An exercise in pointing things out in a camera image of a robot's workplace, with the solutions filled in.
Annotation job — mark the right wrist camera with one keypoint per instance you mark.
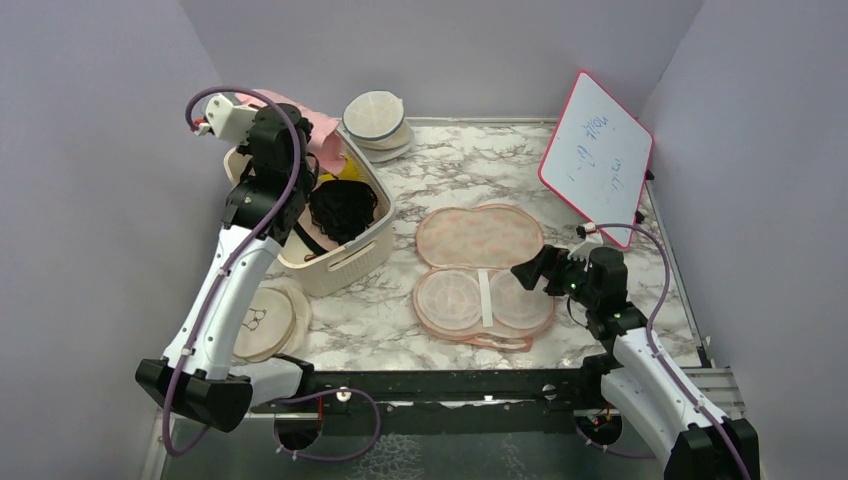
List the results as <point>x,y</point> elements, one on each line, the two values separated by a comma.
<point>591,238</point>

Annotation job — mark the pink framed whiteboard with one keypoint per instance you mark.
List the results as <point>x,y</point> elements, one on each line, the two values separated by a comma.
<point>597,158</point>

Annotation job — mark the peach patterned mesh laundry bag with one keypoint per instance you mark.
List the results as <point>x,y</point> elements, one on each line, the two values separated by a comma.
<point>469,294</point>

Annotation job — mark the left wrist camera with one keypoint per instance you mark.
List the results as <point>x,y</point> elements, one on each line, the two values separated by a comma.
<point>226,119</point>

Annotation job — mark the yellow garment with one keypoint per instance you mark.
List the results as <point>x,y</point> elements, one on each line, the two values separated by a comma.
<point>346,169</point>

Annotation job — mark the pink bra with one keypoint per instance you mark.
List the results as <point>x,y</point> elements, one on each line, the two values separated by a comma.
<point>325,143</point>

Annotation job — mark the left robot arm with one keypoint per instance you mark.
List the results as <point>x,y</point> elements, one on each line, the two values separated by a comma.
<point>194,377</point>

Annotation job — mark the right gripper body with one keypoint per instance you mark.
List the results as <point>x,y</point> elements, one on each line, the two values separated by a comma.
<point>569,278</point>

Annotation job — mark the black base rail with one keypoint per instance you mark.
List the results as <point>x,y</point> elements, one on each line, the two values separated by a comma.
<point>445,402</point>

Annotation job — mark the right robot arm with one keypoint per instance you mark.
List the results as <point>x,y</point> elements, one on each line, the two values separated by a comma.
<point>686,431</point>

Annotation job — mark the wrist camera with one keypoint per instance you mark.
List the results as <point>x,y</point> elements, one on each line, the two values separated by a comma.
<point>226,119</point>
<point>591,238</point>

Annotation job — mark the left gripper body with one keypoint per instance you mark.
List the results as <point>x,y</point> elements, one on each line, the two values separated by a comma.
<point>307,178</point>

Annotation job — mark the beige pink garment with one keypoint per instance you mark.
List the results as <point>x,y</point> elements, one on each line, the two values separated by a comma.
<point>306,241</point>

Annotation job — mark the cream round laundry bags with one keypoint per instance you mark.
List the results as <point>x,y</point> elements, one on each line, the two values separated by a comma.
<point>277,322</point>

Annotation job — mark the cream plastic laundry basket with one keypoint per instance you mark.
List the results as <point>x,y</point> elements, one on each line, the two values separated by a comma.
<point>345,264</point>

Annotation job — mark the black lace garment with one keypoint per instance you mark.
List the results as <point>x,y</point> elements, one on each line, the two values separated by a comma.
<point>343,209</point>

